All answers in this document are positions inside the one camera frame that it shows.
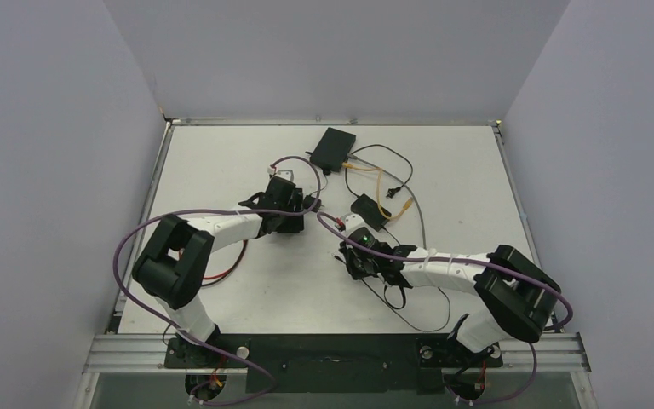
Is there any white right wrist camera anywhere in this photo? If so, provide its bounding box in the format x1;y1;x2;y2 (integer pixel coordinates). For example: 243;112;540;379
335;213;366;237

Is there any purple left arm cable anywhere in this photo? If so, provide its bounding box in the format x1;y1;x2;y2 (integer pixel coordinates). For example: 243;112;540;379
112;155;324;406

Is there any black adapter mains cord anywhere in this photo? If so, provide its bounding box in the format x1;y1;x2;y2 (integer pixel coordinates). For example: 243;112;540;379
343;143;415;200

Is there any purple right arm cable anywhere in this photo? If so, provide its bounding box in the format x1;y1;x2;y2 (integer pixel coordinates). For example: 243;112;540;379
316;211;575;331

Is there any black mounting base plate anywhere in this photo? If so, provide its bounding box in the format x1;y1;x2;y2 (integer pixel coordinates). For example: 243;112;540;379
163;334;503;395

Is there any red orange ethernet cable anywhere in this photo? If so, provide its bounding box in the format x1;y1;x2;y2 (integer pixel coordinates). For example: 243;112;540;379
177;239;250;284

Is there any black power adapter brick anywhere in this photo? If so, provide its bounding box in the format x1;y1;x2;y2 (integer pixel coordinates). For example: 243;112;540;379
350;193;392;231

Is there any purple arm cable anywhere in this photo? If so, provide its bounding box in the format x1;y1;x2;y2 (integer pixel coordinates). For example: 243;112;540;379
316;211;575;331
112;155;324;406

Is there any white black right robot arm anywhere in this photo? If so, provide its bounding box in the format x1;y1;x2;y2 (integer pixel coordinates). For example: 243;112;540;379
340;227;561;364

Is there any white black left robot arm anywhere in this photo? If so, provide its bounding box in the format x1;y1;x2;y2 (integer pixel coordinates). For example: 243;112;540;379
131;176;321;366

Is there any large black network switch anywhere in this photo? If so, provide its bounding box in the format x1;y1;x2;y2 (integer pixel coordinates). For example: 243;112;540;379
309;127;356;175

